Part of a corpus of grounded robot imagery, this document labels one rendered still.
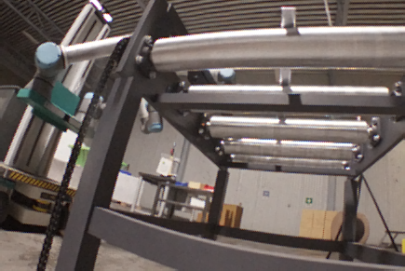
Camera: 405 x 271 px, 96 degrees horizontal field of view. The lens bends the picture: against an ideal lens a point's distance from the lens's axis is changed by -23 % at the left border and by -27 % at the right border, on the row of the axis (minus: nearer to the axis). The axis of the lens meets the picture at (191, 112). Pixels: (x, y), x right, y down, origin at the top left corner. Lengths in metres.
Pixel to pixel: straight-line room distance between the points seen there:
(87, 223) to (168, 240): 0.24
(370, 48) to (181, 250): 0.65
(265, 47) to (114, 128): 0.48
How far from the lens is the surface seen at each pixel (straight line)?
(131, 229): 0.59
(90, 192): 0.68
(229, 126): 1.19
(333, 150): 1.44
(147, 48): 0.81
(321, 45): 0.64
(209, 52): 0.68
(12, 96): 1.83
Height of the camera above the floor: 0.40
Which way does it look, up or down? 23 degrees up
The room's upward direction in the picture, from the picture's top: 14 degrees clockwise
